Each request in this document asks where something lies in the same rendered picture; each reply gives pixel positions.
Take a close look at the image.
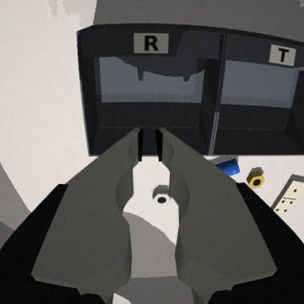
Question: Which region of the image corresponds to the blue aa battery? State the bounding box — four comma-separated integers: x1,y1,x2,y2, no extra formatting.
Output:
215,159,240,176

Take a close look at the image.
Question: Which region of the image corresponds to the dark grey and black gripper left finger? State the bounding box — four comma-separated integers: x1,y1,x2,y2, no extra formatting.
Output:
0,128,143,304

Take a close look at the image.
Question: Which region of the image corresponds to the grey hex nut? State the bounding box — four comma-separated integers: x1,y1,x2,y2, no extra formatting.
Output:
152,188,171,206

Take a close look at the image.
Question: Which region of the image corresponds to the brass hex nut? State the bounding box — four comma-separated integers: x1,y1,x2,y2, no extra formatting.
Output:
246,171,265,189

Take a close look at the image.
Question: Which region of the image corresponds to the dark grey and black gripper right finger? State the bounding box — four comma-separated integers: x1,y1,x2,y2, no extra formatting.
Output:
155,128,304,304

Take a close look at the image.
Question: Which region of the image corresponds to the cream domino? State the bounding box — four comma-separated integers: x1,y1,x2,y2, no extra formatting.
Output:
270,177,304,214

